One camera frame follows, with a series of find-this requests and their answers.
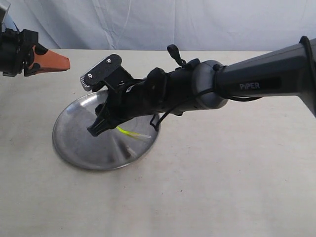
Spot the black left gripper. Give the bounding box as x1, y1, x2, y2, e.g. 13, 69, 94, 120
0, 28, 70, 77

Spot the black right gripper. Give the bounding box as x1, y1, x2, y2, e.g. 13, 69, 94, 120
87, 67, 148, 136

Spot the yellow thin stick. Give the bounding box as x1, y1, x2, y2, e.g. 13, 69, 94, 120
116, 126, 151, 139

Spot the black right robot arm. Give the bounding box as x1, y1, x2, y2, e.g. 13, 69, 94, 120
80, 36, 316, 136

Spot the round steel plate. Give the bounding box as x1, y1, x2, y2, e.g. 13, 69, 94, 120
52, 91, 159, 171

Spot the white wrinkled backdrop cloth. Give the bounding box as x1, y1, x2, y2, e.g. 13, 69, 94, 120
4, 0, 316, 51

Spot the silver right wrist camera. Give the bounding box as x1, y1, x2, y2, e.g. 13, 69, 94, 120
80, 54, 124, 91

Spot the light blue frame bar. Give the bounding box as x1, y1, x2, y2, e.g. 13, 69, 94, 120
0, 0, 19, 32

